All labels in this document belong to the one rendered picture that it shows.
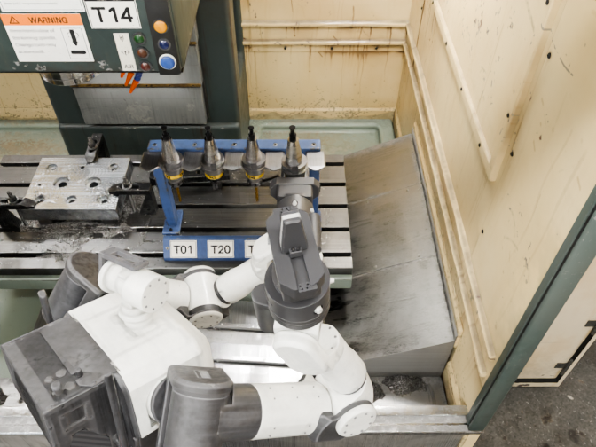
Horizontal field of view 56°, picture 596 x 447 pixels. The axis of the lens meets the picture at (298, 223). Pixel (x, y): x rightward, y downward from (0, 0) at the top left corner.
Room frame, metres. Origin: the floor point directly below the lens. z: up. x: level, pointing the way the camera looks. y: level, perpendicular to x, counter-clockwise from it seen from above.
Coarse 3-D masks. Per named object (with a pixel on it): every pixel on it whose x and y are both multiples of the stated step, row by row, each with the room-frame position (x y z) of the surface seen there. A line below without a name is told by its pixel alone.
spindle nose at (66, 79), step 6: (48, 78) 1.16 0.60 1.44; (54, 78) 1.15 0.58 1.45; (60, 78) 1.15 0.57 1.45; (66, 78) 1.15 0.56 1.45; (72, 78) 1.15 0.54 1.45; (78, 78) 1.16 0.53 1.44; (84, 78) 1.17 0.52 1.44; (90, 78) 1.18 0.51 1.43; (60, 84) 1.15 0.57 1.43; (66, 84) 1.15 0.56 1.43; (72, 84) 1.15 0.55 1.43
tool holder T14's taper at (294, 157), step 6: (288, 138) 1.02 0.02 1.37; (288, 144) 1.01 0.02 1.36; (294, 144) 1.01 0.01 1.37; (288, 150) 1.01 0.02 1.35; (294, 150) 1.01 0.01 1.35; (300, 150) 1.02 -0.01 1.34; (288, 156) 1.01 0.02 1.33; (294, 156) 1.00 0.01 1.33; (300, 156) 1.01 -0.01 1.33; (288, 162) 1.00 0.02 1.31; (294, 162) 1.00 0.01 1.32; (300, 162) 1.01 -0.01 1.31
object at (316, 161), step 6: (306, 156) 1.14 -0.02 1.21; (312, 156) 1.13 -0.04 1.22; (318, 156) 1.13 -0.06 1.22; (324, 156) 1.14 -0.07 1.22; (312, 162) 1.11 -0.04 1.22; (318, 162) 1.11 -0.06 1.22; (324, 162) 1.11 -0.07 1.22; (312, 168) 1.09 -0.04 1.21; (318, 168) 1.09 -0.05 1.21; (324, 168) 1.09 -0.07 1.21
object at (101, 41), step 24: (168, 0) 1.03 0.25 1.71; (192, 0) 1.24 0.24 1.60; (0, 24) 1.02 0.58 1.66; (144, 24) 1.03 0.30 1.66; (192, 24) 1.19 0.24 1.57; (0, 48) 1.02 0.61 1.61; (96, 48) 1.03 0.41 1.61; (0, 72) 1.03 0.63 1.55; (24, 72) 1.03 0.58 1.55; (48, 72) 1.03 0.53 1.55; (72, 72) 1.03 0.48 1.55; (96, 72) 1.03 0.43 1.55; (120, 72) 1.03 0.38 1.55; (144, 72) 1.03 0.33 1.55
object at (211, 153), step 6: (204, 138) 1.12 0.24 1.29; (204, 144) 1.11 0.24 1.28; (210, 144) 1.11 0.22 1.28; (204, 150) 1.11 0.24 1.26; (210, 150) 1.10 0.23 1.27; (216, 150) 1.11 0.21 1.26; (204, 156) 1.11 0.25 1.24; (210, 156) 1.10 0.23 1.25; (216, 156) 1.11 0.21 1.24; (210, 162) 1.10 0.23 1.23
